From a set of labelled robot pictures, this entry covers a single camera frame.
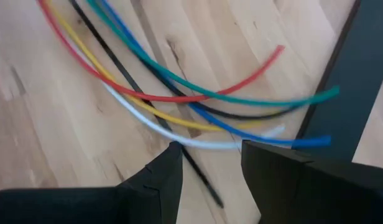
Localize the flat black duct cover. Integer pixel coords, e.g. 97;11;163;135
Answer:
295;0;383;170

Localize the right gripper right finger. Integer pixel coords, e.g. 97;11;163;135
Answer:
241;139;383;224

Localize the green cable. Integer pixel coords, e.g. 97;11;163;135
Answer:
85;0;341;108

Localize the black zip tie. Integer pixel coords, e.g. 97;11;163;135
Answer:
68;0;225;208

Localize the red cable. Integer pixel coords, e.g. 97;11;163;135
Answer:
37;0;285;104

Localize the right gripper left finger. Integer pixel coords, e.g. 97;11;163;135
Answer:
0;141;183;224

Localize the blue cable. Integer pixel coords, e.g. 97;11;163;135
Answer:
99;0;332;149

